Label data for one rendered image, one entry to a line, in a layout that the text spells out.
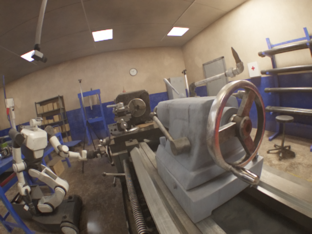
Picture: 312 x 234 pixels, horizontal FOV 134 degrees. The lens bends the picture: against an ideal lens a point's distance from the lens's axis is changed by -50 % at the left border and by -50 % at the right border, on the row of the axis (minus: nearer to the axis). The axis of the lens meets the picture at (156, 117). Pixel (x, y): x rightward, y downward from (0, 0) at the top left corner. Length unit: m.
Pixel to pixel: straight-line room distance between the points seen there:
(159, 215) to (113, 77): 5.23
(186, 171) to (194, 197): 0.08
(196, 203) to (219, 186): 0.08
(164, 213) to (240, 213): 0.31
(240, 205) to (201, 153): 0.35
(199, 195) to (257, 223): 0.31
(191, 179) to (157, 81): 5.40
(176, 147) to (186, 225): 0.24
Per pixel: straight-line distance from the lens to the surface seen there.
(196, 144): 0.35
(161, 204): 0.47
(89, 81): 5.52
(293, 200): 0.53
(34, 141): 1.36
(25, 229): 1.99
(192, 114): 0.37
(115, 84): 5.38
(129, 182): 0.82
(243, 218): 0.59
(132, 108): 1.84
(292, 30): 3.47
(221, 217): 0.58
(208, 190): 0.37
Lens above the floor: 1.19
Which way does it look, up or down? 8 degrees down
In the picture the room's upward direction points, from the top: 10 degrees counter-clockwise
